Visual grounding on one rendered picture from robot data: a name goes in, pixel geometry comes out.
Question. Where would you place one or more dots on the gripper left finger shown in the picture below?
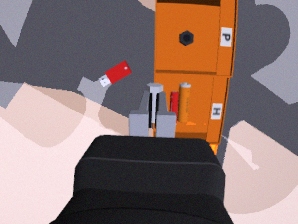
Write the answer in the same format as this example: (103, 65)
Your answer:
(140, 120)

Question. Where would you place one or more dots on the red battery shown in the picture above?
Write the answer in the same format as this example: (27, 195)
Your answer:
(174, 102)

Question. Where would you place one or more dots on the dark grey hex nut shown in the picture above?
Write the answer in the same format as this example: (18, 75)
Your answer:
(186, 38)

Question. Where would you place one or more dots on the red usb stick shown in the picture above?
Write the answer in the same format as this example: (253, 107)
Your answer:
(116, 73)

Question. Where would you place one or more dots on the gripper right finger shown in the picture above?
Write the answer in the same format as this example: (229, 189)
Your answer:
(165, 122)

